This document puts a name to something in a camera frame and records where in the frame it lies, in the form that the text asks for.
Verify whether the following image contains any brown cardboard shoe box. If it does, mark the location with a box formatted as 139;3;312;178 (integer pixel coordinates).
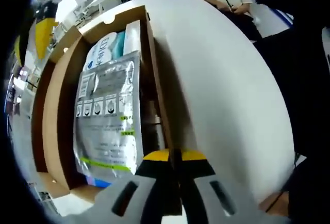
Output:
30;5;183;217

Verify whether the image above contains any blue white wet wipes pack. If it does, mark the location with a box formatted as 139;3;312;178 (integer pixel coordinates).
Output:
84;31;127;72

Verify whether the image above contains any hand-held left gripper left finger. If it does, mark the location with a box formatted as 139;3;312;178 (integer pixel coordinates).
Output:
94;149;176;224

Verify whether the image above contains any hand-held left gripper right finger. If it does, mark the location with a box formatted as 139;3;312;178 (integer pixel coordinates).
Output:
177;149;286;224

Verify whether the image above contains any silver foil packet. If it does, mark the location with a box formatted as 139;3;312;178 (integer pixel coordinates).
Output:
73;51;144;176

